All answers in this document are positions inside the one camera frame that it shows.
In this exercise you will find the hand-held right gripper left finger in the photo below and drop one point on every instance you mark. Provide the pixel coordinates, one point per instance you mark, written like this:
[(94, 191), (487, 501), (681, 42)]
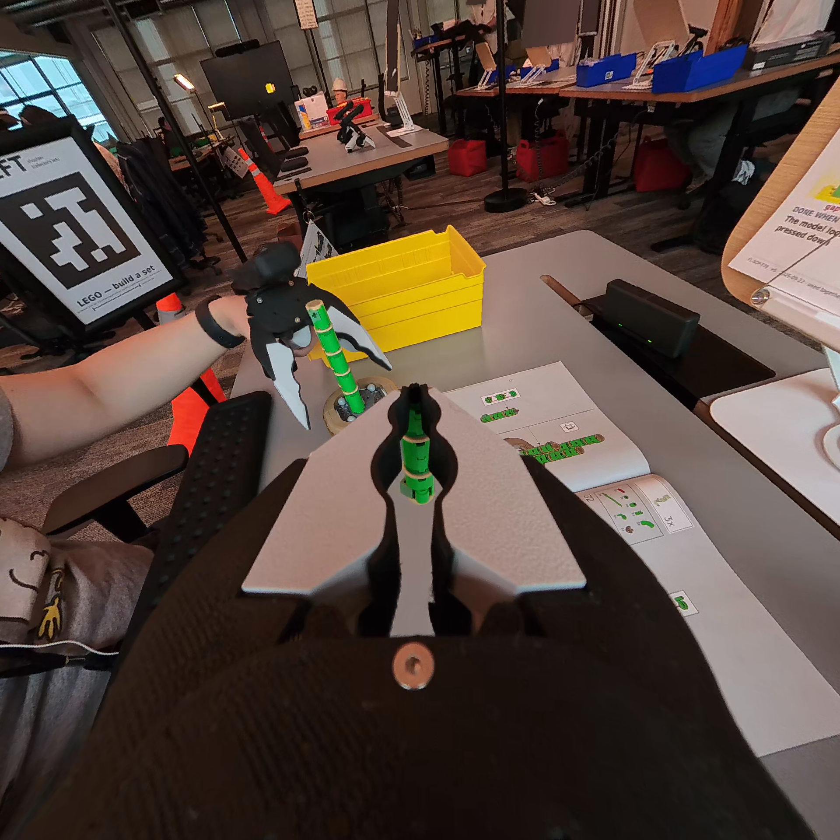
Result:
[(315, 525)]

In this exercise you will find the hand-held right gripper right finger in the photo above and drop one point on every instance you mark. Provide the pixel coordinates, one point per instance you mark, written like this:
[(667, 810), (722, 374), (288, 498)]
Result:
[(512, 525)]

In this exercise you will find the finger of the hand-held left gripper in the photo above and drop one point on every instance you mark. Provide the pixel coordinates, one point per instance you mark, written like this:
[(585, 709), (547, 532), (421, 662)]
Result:
[(289, 380), (367, 344)]

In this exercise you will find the long green toy bamboo stalk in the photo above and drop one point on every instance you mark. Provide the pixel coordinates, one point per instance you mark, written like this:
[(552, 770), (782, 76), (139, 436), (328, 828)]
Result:
[(334, 354)]

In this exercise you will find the tan toy brick pot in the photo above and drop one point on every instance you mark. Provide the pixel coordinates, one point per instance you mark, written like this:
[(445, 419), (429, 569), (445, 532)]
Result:
[(338, 423)]

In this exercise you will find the short green toy bamboo stalk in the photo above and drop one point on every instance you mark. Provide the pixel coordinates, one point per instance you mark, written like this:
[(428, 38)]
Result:
[(415, 453)]

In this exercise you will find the small black robot arm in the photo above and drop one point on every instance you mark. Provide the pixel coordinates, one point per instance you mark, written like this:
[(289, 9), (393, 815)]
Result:
[(354, 131)]

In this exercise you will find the person's left forearm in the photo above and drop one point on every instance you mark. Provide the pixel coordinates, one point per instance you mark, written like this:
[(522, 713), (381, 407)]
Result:
[(98, 394)]

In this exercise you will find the grey desk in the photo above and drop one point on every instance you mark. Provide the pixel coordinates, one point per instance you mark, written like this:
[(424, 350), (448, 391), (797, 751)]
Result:
[(525, 295)]

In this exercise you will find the person's left hand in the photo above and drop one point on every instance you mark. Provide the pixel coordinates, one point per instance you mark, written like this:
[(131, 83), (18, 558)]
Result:
[(237, 316)]

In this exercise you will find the yellow plastic bin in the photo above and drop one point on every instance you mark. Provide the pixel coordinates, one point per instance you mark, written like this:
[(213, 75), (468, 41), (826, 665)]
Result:
[(407, 295)]

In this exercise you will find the black wrist band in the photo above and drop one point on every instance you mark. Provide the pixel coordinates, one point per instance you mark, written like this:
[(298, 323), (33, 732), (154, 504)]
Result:
[(213, 328)]

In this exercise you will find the white hanging card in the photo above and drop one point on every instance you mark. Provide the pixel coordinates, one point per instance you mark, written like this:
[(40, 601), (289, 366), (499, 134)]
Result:
[(320, 249)]

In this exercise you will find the orange traffic cone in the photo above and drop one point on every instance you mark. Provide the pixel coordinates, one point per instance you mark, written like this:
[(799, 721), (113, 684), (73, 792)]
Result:
[(266, 187), (197, 413)]

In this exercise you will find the black office chair armrest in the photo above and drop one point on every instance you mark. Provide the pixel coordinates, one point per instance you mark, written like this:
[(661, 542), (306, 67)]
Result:
[(216, 459)]

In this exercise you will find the white instruction booklet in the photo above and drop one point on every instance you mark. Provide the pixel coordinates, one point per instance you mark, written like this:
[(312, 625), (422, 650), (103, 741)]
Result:
[(571, 394)]

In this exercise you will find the grey work table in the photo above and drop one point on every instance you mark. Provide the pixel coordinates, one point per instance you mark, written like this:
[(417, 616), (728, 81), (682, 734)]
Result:
[(367, 161)]

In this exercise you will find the black floor pole with base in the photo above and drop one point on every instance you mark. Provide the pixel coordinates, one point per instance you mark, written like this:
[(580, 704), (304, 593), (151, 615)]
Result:
[(505, 200)]

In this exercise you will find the black framed marker sign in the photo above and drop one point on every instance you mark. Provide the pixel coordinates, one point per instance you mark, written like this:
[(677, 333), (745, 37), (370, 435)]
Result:
[(65, 223)]

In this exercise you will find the black display screen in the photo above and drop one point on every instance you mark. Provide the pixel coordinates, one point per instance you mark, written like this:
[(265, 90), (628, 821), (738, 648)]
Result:
[(246, 79)]

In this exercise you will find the monitor with white stand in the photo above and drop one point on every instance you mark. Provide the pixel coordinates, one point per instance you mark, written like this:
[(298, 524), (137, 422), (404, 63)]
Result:
[(401, 111)]

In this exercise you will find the person's grey printed shirt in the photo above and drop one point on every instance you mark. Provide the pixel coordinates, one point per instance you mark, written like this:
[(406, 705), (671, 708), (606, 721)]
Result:
[(79, 577)]

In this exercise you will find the black charger box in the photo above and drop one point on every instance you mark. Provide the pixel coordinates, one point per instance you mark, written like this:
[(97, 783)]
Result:
[(649, 318)]

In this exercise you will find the plywood document stand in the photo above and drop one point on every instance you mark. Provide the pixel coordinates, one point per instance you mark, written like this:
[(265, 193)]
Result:
[(774, 420)]

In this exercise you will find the medium blue bin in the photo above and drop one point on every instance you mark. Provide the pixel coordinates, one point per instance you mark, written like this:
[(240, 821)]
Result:
[(607, 71)]

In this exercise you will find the printed instruction sheet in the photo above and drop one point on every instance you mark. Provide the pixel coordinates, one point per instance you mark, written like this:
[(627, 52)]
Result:
[(807, 223)]

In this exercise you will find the large blue bin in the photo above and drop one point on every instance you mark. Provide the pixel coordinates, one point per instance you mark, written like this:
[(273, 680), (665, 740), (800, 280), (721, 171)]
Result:
[(699, 69)]

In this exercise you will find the long wooden workbench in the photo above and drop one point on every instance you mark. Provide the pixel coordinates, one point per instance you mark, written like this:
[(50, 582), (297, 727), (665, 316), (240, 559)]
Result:
[(794, 74)]

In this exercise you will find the black flat box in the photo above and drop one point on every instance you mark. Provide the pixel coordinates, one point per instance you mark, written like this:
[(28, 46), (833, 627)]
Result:
[(787, 51)]

